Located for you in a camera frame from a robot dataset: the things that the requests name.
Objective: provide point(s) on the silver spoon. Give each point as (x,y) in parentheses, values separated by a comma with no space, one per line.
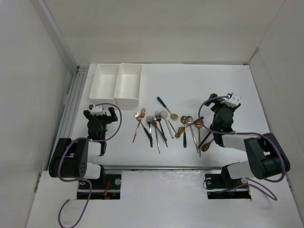
(189,122)

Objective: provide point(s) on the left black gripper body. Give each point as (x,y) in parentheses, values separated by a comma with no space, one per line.
(104,119)

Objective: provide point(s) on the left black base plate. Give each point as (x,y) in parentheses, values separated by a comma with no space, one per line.
(107,187)

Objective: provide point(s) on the white plastic bin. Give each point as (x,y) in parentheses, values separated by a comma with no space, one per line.
(104,83)
(128,83)

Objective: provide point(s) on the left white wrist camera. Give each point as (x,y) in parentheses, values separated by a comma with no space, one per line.
(97,109)

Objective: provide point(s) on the left white plastic bin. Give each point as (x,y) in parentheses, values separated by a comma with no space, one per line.
(104,83)

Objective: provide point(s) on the rose gold fork left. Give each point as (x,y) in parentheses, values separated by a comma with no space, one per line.
(138,118)

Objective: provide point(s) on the small copper spoon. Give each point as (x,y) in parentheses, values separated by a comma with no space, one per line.
(177,134)

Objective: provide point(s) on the silver fork long handle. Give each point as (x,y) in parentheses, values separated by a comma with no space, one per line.
(156,133)

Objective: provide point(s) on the black fork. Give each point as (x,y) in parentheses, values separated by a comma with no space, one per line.
(158,119)

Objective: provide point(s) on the white ceramic spoon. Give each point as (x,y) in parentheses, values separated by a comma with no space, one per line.
(164,116)

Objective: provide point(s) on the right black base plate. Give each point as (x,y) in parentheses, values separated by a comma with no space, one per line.
(225,189)

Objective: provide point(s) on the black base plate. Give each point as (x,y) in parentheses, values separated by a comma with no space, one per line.
(225,189)
(107,187)

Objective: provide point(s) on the brown wooden spoon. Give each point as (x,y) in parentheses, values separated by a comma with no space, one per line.
(206,146)

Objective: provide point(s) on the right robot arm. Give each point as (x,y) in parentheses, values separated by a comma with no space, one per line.
(265,156)

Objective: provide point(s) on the right white plastic bin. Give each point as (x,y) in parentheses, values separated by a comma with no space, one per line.
(128,83)

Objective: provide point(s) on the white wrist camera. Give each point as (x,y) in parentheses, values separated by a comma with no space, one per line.
(232,100)
(97,109)

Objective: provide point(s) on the green handled silver fork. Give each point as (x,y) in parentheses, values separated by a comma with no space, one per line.
(149,121)

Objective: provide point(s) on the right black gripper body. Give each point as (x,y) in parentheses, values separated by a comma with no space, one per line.
(216,108)

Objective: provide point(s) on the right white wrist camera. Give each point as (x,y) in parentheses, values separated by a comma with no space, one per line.
(232,100)

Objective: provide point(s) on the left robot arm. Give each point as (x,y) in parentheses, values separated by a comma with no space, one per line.
(70,158)

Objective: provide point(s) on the copper fork diagonal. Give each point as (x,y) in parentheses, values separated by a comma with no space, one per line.
(158,130)

